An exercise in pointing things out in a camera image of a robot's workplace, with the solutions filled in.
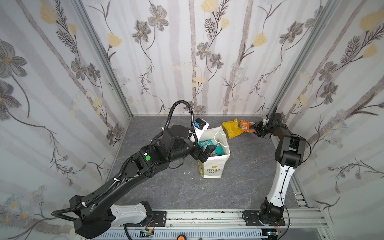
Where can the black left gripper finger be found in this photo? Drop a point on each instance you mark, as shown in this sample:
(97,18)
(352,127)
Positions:
(204,157)
(210,149)

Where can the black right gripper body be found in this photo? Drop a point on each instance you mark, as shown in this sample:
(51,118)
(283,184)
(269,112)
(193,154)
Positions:
(264,126)

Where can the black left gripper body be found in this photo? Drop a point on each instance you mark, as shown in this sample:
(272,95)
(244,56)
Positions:
(197,150)

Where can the orange snack packet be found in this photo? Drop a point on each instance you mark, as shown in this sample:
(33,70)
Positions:
(247,126)

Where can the white green paper bag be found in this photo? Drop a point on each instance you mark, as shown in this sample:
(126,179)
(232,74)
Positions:
(214,166)

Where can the yellow snack packet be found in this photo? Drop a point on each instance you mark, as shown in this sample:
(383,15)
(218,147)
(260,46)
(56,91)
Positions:
(232,128)

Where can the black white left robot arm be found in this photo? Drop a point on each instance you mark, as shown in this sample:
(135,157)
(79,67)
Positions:
(94,214)

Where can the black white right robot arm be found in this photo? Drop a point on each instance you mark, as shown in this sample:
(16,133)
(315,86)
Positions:
(289,156)

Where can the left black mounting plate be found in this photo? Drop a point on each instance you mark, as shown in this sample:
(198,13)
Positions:
(158,220)

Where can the black mounting plate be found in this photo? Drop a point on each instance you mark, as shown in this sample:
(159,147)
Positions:
(158,220)
(253,219)

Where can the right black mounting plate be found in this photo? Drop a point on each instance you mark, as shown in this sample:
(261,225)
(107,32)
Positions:
(253,219)

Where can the orange black knob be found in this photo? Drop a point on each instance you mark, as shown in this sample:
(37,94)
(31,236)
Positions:
(181,237)

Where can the small green circuit board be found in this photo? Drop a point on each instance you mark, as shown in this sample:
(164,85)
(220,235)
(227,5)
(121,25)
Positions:
(146,234)

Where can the right corner aluminium profile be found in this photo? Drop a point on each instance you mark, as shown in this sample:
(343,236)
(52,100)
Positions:
(309,45)

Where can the corner aluminium profile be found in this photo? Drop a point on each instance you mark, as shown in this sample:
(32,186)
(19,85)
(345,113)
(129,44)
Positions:
(101,53)
(309,45)

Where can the left corner aluminium profile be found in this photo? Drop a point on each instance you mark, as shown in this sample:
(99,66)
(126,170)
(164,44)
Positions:
(101,53)

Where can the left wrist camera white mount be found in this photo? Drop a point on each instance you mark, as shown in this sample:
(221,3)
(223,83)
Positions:
(200,125)

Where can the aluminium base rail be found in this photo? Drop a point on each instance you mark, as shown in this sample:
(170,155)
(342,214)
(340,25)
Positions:
(207,220)

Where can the white slotted cable duct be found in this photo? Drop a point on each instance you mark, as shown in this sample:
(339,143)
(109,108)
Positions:
(204,234)

